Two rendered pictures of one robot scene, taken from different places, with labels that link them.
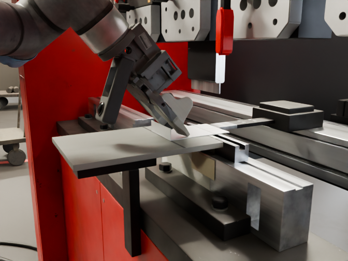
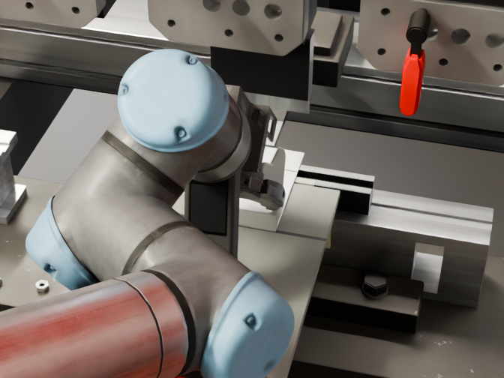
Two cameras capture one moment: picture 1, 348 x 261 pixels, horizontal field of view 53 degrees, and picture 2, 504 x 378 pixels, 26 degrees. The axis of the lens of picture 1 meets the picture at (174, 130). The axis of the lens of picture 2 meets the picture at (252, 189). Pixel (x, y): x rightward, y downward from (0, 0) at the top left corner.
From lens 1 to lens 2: 0.85 m
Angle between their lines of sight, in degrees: 49
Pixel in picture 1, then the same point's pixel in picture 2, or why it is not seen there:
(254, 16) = (454, 53)
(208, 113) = (59, 42)
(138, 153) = (301, 295)
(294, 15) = not seen: outside the picture
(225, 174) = (360, 237)
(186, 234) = (366, 354)
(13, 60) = not seen: hidden behind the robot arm
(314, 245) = (492, 273)
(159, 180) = not seen: hidden behind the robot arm
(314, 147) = (366, 91)
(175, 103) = (273, 172)
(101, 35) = (236, 160)
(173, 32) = (204, 31)
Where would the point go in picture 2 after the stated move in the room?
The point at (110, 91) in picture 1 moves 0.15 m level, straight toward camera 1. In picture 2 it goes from (226, 226) to (379, 289)
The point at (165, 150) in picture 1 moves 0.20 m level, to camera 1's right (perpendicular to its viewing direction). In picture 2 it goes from (316, 263) to (435, 167)
